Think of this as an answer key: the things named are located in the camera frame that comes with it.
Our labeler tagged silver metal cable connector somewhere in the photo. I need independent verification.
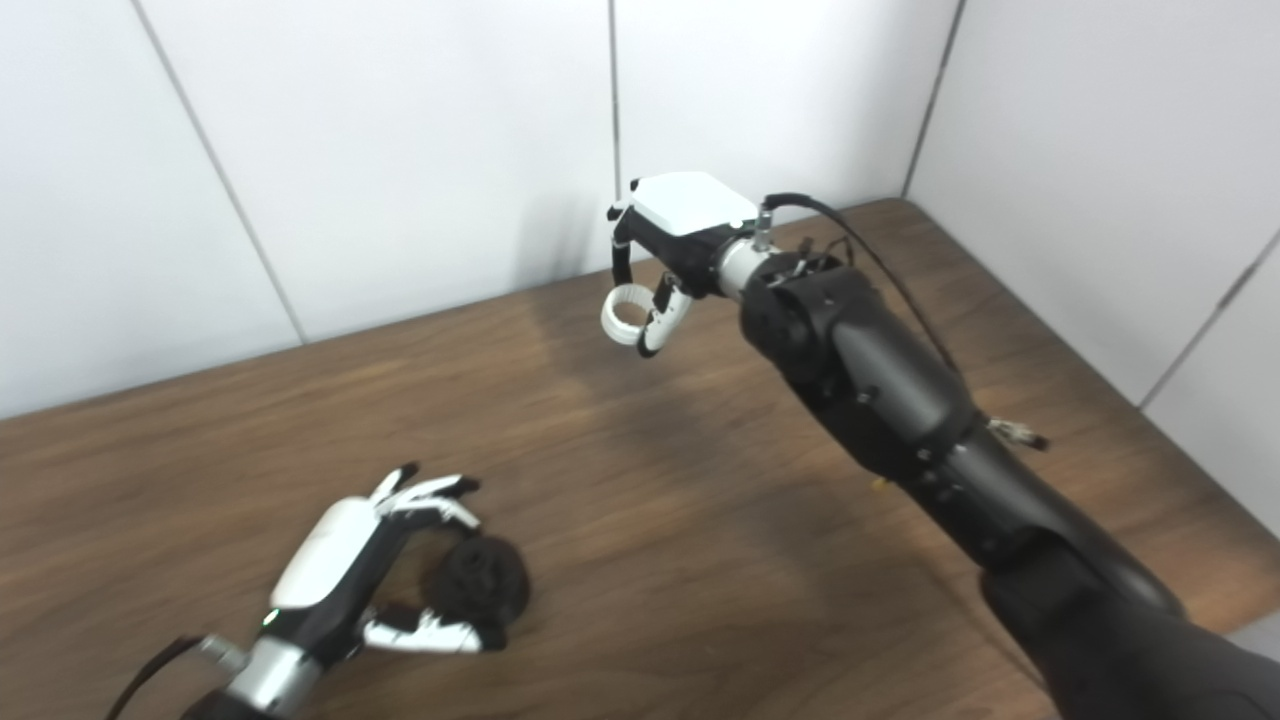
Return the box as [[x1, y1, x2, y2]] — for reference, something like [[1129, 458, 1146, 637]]
[[985, 417, 1051, 453]]

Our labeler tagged white plastic ring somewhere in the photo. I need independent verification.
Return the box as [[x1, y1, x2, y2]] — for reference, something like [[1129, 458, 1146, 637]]
[[600, 285, 657, 348]]

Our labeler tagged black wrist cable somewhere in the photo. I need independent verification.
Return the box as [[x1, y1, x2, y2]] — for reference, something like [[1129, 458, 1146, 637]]
[[105, 635, 206, 720], [762, 193, 966, 379]]

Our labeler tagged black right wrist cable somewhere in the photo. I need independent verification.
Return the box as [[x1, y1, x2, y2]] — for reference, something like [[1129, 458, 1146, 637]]
[[762, 193, 966, 379]]

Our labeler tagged white and black left hand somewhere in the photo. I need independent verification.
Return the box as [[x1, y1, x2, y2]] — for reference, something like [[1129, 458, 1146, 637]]
[[200, 462, 507, 717]]

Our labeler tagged round black plastic part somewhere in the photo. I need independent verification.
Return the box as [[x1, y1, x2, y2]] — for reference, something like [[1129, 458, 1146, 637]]
[[428, 535, 531, 633]]

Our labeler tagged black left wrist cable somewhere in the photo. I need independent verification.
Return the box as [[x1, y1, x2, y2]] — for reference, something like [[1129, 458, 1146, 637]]
[[105, 635, 206, 720]]

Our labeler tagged thin black wire loop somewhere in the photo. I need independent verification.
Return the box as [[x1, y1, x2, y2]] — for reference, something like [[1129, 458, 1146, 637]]
[[788, 235, 853, 279]]

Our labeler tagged white and black right hand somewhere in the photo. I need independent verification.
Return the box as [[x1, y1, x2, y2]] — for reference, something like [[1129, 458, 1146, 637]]
[[606, 172, 791, 359]]

